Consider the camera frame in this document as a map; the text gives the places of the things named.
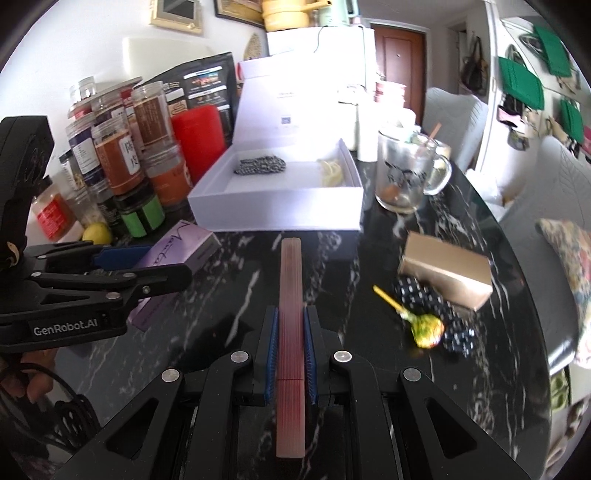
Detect black coiled cable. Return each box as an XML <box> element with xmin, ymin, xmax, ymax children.
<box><xmin>0</xmin><ymin>364</ymin><xmax>100</xmax><ymax>455</ymax></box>

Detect pale green kettle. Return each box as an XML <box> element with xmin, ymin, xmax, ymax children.
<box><xmin>314</xmin><ymin>0</ymin><xmax>358</xmax><ymax>26</ymax></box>

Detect stack of pink cups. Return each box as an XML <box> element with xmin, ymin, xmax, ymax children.
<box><xmin>374</xmin><ymin>80</ymin><xmax>409</xmax><ymax>114</ymax></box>

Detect cluster of clear spice jars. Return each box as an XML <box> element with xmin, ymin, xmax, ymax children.
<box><xmin>65</xmin><ymin>76</ymin><xmax>195</xmax><ymax>217</ymax></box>

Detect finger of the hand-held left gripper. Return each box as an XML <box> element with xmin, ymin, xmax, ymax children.
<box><xmin>25</xmin><ymin>242</ymin><xmax>154</xmax><ymax>274</ymax></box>
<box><xmin>30</xmin><ymin>263</ymin><xmax>192</xmax><ymax>319</ymax></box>

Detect white box with lid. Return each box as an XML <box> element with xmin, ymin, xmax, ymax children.
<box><xmin>187</xmin><ymin>55</ymin><xmax>365</xmax><ymax>232</ymax></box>

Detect cream picture frame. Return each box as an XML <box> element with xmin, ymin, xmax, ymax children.
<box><xmin>148</xmin><ymin>0</ymin><xmax>204</xmax><ymax>35</ymax></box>

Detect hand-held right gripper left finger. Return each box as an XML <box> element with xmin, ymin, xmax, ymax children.
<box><xmin>55</xmin><ymin>307</ymin><xmax>280</xmax><ymax>480</ymax></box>

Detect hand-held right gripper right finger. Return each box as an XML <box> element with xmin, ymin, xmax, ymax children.
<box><xmin>302</xmin><ymin>307</ymin><xmax>529</xmax><ymax>480</ymax></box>

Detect black printed pouch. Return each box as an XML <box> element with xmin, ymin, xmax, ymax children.
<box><xmin>154</xmin><ymin>52</ymin><xmax>238</xmax><ymax>139</ymax></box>

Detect yellow lemon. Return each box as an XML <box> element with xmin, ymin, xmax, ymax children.
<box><xmin>82</xmin><ymin>222</ymin><xmax>113</xmax><ymax>245</ymax></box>

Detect black handbag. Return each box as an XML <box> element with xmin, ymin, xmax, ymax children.
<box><xmin>462</xmin><ymin>37</ymin><xmax>489</xmax><ymax>95</ymax></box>

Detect stack of yellow pots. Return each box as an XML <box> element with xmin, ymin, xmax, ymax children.
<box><xmin>261</xmin><ymin>0</ymin><xmax>331</xmax><ymax>31</ymax></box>

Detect yellow green lollipop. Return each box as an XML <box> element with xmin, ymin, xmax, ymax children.
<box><xmin>372</xmin><ymin>285</ymin><xmax>445</xmax><ymax>349</ymax></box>

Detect red canister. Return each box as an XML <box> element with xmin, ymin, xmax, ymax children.
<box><xmin>172</xmin><ymin>104</ymin><xmax>227</xmax><ymax>185</ymax></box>

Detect colourful printed pillow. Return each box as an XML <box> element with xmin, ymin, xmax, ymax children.
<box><xmin>536</xmin><ymin>218</ymin><xmax>591</xmax><ymax>370</ymax></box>

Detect pair of green slippers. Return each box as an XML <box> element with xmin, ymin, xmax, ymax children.
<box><xmin>551</xmin><ymin>369</ymin><xmax>573</xmax><ymax>411</ymax></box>

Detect cream hair claw clip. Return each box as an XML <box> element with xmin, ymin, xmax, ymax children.
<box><xmin>318</xmin><ymin>157</ymin><xmax>346</xmax><ymax>188</ymax></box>

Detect large grey covered chair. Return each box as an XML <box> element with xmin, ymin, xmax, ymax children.
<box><xmin>499</xmin><ymin>136</ymin><xmax>591</xmax><ymax>370</ymax></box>

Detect clear glass mug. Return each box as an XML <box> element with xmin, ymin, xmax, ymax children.
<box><xmin>375</xmin><ymin>128</ymin><xmax>453</xmax><ymax>214</ymax></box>

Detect jar with red label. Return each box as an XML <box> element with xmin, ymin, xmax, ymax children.
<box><xmin>30</xmin><ymin>180</ymin><xmax>77</xmax><ymax>241</ymax></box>

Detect brown kraft box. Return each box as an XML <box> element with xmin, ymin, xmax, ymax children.
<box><xmin>399</xmin><ymin>231</ymin><xmax>494</xmax><ymax>310</ymax></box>

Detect black polka dot scrunchie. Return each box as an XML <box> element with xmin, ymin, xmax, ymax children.
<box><xmin>392</xmin><ymin>275</ymin><xmax>478</xmax><ymax>356</ymax></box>

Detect green tote bag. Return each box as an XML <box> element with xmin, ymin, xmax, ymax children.
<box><xmin>498</xmin><ymin>55</ymin><xmax>546</xmax><ymax>110</ymax></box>
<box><xmin>558</xmin><ymin>99</ymin><xmax>585</xmax><ymax>144</ymax></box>

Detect dark picture frame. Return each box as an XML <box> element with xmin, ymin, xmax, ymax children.
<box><xmin>215</xmin><ymin>0</ymin><xmax>266</xmax><ymax>28</ymax></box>

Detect white fridge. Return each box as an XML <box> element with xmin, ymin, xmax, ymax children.
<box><xmin>267</xmin><ymin>25</ymin><xmax>377</xmax><ymax>93</ymax></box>

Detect purple box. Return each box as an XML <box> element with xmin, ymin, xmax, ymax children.
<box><xmin>127</xmin><ymin>220</ymin><xmax>221</xmax><ymax>330</ymax></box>

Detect pink ribbed stick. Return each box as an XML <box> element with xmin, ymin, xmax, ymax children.
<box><xmin>276</xmin><ymin>237</ymin><xmax>305</xmax><ymax>459</ymax></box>

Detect small grey covered chair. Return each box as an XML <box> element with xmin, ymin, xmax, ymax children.
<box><xmin>422</xmin><ymin>87</ymin><xmax>489</xmax><ymax>171</ymax></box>

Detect woven hand fan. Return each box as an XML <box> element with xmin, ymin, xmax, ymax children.
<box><xmin>242</xmin><ymin>34</ymin><xmax>269</xmax><ymax>61</ymax></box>

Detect brown door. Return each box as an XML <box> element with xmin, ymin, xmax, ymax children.
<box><xmin>372</xmin><ymin>23</ymin><xmax>428</xmax><ymax>125</ymax></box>

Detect white plastic jar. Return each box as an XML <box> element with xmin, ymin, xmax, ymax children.
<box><xmin>355</xmin><ymin>104</ymin><xmax>385</xmax><ymax>162</ymax></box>

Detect person's left hand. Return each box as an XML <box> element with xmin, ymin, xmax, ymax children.
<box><xmin>0</xmin><ymin>348</ymin><xmax>59</xmax><ymax>403</ymax></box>

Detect jar with green label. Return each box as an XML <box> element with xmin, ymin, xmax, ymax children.
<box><xmin>115</xmin><ymin>191</ymin><xmax>166</xmax><ymax>238</ymax></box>

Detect black white checkered scrunchie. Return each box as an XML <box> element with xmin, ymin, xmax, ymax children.
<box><xmin>233</xmin><ymin>155</ymin><xmax>286</xmax><ymax>176</ymax></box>

